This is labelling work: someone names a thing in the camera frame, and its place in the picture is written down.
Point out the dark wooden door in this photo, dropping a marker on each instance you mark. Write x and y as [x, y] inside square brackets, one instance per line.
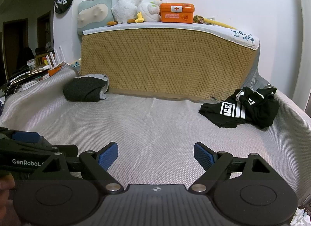
[14, 43]
[43, 31]

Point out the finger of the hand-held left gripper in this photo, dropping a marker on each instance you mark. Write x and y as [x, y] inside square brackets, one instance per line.
[25, 136]
[68, 150]

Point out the white router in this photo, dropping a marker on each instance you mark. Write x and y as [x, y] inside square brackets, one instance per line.
[54, 58]

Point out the white green duck plush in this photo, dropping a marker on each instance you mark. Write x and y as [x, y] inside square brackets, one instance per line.
[148, 12]

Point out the white goose plush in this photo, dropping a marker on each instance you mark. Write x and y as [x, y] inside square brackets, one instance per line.
[124, 7]

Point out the woven rattan mattress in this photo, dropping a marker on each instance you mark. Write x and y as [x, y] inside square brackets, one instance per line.
[170, 63]

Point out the orange first aid box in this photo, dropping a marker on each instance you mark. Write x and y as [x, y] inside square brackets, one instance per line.
[176, 13]

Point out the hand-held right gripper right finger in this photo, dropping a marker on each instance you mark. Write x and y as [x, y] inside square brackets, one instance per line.
[203, 158]

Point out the black chair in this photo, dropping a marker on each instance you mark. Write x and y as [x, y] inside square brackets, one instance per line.
[24, 58]

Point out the white wardrobe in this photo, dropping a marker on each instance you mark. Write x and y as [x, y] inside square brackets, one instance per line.
[303, 46]

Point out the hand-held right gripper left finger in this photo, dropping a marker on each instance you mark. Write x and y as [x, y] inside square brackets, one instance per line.
[108, 155]

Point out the black white-print t-shirt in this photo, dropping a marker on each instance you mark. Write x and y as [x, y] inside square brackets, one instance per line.
[255, 115]

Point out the white power strip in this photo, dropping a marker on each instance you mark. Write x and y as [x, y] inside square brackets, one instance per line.
[75, 63]

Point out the white crumpled cloth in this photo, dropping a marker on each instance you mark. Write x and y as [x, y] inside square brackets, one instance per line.
[302, 216]

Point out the teal pillow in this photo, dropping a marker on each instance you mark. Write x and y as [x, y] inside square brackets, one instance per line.
[92, 14]

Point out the person's left hand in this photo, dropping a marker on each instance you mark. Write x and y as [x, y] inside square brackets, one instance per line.
[6, 183]

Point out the dark grey folded garment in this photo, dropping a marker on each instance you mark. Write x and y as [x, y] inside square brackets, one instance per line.
[82, 89]

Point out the yellow long plush toy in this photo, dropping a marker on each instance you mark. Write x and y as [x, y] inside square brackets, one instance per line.
[218, 23]

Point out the grey line-patterned sheet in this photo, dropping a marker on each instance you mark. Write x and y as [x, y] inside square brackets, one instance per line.
[260, 70]

